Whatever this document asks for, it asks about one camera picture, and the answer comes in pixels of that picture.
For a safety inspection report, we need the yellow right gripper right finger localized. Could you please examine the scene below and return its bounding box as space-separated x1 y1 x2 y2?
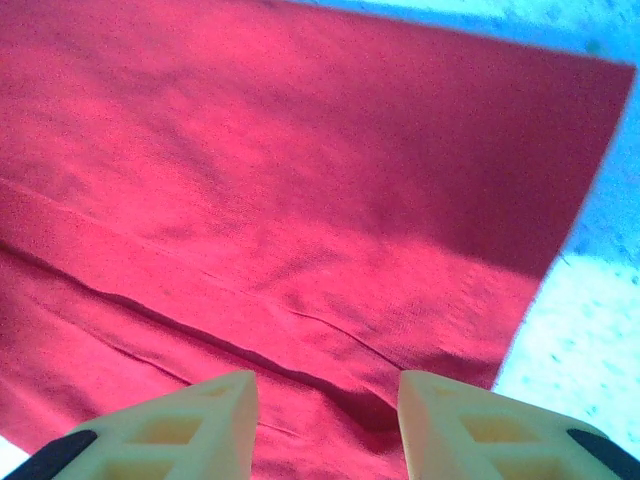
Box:
397 369 639 480

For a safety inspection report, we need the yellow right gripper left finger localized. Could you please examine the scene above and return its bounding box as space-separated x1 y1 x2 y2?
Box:
9 369 260 480

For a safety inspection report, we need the red t-shirt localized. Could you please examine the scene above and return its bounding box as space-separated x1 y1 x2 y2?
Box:
0 0 639 480

